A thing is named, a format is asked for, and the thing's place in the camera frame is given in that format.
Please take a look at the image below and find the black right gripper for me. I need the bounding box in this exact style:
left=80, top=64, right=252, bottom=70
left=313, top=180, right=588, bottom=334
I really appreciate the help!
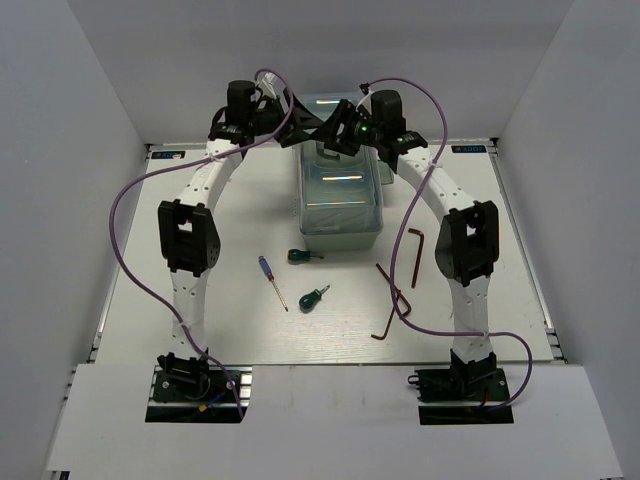
left=308, top=100, right=382, bottom=158

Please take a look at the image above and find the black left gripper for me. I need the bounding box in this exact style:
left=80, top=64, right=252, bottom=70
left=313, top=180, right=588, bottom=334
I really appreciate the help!
left=249, top=86, right=324, bottom=148

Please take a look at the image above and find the mint green plastic toolbox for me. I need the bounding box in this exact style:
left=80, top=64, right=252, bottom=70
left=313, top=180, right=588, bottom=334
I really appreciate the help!
left=291, top=91, right=396, bottom=251

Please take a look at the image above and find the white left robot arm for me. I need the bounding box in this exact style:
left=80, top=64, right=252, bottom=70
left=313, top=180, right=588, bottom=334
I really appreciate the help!
left=158, top=69, right=322, bottom=358

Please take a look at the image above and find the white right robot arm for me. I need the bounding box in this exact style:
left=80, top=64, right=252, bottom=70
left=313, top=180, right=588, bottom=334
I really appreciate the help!
left=312, top=90, right=499, bottom=399

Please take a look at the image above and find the long brown hex key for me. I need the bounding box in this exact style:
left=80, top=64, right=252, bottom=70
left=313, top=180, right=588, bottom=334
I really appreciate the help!
left=408, top=228, right=425, bottom=289

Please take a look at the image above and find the stubby green screwdriver near box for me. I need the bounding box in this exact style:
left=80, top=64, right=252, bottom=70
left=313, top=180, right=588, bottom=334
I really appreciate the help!
left=287, top=249, right=324, bottom=264

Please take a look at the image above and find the brown hex key middle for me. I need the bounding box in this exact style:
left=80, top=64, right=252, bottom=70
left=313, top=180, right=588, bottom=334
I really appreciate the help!
left=375, top=263, right=412, bottom=317

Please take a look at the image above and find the stubby green screwdriver front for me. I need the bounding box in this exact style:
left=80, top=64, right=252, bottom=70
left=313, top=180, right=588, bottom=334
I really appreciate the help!
left=298, top=285, right=330, bottom=313

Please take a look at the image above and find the brown hex key front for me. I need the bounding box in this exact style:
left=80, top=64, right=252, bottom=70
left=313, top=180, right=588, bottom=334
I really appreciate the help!
left=370, top=294, right=400, bottom=341

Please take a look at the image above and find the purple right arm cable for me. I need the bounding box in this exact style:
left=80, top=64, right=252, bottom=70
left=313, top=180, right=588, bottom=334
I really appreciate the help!
left=357, top=75, right=535, bottom=412

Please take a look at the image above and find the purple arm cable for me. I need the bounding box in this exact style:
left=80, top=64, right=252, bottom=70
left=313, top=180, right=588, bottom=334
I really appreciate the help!
left=357, top=75, right=535, bottom=412
left=110, top=68, right=296, bottom=419

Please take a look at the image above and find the blue red handled screwdriver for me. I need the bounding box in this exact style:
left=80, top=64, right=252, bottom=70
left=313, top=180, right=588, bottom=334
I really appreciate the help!
left=258, top=256, right=289, bottom=312

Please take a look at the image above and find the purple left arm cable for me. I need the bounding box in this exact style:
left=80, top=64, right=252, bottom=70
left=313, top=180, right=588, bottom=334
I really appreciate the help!
left=110, top=68, right=296, bottom=419

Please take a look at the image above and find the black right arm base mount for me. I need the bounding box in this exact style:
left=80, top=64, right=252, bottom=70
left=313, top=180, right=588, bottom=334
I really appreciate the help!
left=407, top=368, right=514, bottom=426

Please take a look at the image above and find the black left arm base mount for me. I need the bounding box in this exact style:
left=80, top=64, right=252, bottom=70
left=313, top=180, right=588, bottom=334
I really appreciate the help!
left=145, top=353, right=252, bottom=424

